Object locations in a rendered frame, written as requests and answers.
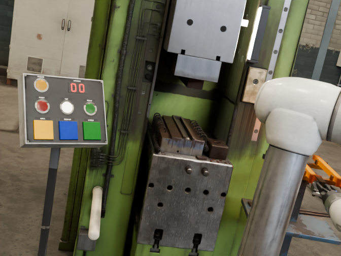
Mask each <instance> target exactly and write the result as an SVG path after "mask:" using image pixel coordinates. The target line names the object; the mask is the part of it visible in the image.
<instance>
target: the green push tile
mask: <svg viewBox="0 0 341 256"><path fill-rule="evenodd" d="M82 124H83V140H101V133H100V122H82Z"/></svg>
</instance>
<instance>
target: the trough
mask: <svg viewBox="0 0 341 256"><path fill-rule="evenodd" d="M175 118H176V120H177V122H178V124H179V125H180V127H181V129H182V131H183V133H184V135H185V137H186V138H189V139H186V140H189V141H192V139H193V138H192V136H191V134H190V132H189V131H188V129H187V127H186V126H185V124H184V122H183V120H182V119H181V117H177V116H175Z"/></svg>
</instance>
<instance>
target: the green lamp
mask: <svg viewBox="0 0 341 256"><path fill-rule="evenodd" d="M85 109H86V111H87V112H88V113H89V114H92V113H94V112H95V106H94V105H93V104H91V103H89V104H87V105H86V107H85Z"/></svg>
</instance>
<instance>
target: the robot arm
mask: <svg viewBox="0 0 341 256"><path fill-rule="evenodd" d="M254 109H255V114H256V116H257V118H258V119H259V121H260V122H261V123H263V124H265V132H266V133H265V137H266V141H267V143H268V144H269V147H268V149H267V152H266V156H265V159H264V162H263V166H262V169H261V173H260V176H259V179H258V183H257V186H256V190H255V193H254V197H253V200H252V205H251V209H250V212H249V215H248V219H247V222H246V226H245V229H244V232H243V236H242V239H241V243H240V246H239V249H238V252H237V255H236V256H279V254H280V251H281V247H282V244H283V241H284V238H285V234H286V231H287V227H288V224H289V221H290V217H291V214H292V211H293V208H294V204H295V201H296V198H297V194H298V191H299V188H300V185H301V181H302V178H303V175H304V171H305V168H306V165H307V162H308V159H309V156H310V155H312V154H314V153H315V152H316V151H317V149H318V147H319V146H320V145H321V143H322V141H323V140H324V141H328V142H331V143H334V144H337V145H340V146H341V87H337V86H335V85H332V84H330V83H325V82H321V81H316V80H311V79H306V78H299V77H283V78H276V79H272V80H269V81H266V82H265V83H264V84H263V85H262V86H261V88H260V90H259V92H258V94H257V96H256V99H255V105H254ZM311 190H312V196H313V197H315V196H319V198H320V199H322V201H323V204H324V206H325V210H326V212H327V213H328V214H329V216H330V218H331V221H332V223H333V224H334V226H335V227H336V228H337V229H338V230H339V232H341V192H340V191H339V190H338V189H336V188H335V187H334V186H332V185H331V186H329V185H328V184H324V187H322V186H321V185H320V181H318V179H317V178H316V177H315V176H313V179H312V185H311Z"/></svg>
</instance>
